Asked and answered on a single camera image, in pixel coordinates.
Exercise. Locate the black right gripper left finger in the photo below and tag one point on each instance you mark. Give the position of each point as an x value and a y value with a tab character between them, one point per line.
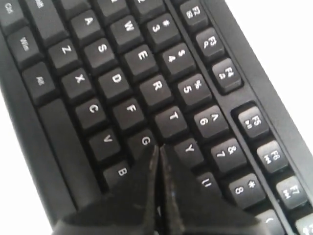
129	208

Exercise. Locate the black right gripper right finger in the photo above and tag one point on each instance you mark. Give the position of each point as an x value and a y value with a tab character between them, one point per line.
192	209

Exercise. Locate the black acer keyboard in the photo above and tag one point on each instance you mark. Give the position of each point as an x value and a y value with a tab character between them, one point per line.
90	84

